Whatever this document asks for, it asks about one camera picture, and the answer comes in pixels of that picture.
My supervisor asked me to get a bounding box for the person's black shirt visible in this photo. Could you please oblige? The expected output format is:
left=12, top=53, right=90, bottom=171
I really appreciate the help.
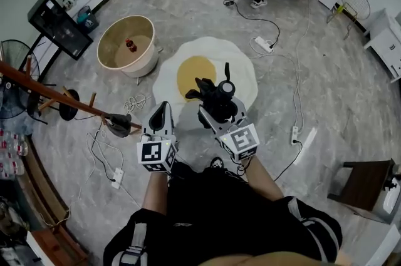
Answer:
left=103, top=161, right=343, bottom=266

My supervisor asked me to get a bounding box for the white cabinet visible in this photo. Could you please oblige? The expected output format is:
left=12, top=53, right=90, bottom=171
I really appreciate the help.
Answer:
left=363, top=8, right=401, bottom=84

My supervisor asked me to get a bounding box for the black cable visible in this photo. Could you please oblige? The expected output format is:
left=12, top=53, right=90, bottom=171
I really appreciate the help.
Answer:
left=90, top=123, right=117, bottom=182
left=222, top=0, right=281, bottom=49

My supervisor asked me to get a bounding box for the coiled white cable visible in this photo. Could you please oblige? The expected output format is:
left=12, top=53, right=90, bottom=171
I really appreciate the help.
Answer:
left=123, top=94, right=152, bottom=116

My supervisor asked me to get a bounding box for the gray hat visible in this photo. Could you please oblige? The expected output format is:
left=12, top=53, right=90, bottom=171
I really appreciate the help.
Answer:
left=106, top=113, right=133, bottom=138

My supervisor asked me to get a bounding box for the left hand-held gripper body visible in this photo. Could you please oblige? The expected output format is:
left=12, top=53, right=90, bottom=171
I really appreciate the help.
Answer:
left=137, top=132, right=177, bottom=173

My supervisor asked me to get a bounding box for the egg-shaped rug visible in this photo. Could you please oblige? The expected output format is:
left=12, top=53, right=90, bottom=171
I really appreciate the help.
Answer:
left=152, top=36, right=258, bottom=123

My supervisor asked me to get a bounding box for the white wire chair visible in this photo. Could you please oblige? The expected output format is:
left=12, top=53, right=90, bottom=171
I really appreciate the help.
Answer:
left=327, top=0, right=372, bottom=40

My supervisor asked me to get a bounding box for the black glass cabinet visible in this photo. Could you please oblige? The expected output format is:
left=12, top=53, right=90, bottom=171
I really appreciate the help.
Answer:
left=27, top=0, right=94, bottom=61

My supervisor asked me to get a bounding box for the cluster of clear water bottles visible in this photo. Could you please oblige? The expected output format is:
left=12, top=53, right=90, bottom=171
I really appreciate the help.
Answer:
left=0, top=128, right=29, bottom=180

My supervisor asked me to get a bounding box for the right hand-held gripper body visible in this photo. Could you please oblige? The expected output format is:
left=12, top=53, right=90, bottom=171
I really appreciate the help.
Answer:
left=212, top=116, right=260, bottom=161

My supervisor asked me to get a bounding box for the person's right forearm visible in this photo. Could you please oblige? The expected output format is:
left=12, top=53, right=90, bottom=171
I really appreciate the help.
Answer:
left=242, top=155, right=284, bottom=202

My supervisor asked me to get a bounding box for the dark wooden stool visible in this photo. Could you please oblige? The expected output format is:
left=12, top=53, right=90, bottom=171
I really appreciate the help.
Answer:
left=327, top=158, right=396, bottom=213

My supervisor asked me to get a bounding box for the brown wooden ledge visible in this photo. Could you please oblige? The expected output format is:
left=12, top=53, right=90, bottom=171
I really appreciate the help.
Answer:
left=12, top=133, right=91, bottom=266

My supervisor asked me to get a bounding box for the person's face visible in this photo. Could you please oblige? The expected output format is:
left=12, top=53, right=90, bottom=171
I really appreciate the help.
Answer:
left=197, top=253, right=342, bottom=266

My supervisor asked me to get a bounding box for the person's left forearm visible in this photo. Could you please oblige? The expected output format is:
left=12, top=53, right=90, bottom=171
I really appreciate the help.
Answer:
left=142, top=170, right=170, bottom=216

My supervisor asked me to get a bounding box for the dark waste bin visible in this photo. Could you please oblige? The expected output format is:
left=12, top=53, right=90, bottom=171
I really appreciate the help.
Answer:
left=76, top=5, right=100, bottom=34

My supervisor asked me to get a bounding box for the wooden coat rack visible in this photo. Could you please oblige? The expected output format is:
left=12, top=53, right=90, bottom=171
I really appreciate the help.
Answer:
left=0, top=54, right=143, bottom=131

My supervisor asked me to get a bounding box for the round beige tub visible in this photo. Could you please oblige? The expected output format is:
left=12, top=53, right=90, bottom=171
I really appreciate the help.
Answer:
left=96, top=14, right=161, bottom=79

